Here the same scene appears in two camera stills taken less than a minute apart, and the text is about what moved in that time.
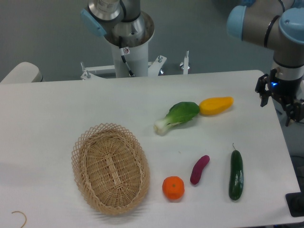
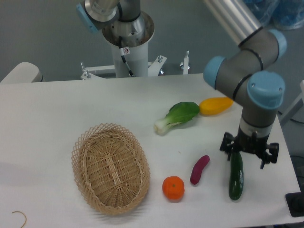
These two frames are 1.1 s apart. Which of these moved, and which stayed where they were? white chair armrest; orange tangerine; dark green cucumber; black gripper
Moved: black gripper
Stayed: white chair armrest; orange tangerine; dark green cucumber
